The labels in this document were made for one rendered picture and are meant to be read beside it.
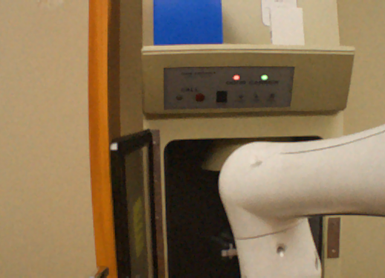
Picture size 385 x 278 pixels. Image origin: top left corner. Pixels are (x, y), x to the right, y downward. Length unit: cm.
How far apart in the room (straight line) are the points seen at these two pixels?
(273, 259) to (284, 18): 39
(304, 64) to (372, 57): 59
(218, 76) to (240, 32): 12
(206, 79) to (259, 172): 27
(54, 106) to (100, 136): 54
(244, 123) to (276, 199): 35
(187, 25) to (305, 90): 21
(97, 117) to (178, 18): 18
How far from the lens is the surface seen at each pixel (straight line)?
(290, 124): 137
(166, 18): 125
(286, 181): 100
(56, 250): 183
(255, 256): 109
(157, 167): 136
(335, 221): 140
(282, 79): 129
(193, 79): 128
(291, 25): 129
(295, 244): 109
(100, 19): 127
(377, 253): 189
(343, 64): 129
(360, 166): 89
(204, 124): 136
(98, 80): 127
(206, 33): 125
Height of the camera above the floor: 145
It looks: 3 degrees down
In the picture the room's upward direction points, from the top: 1 degrees counter-clockwise
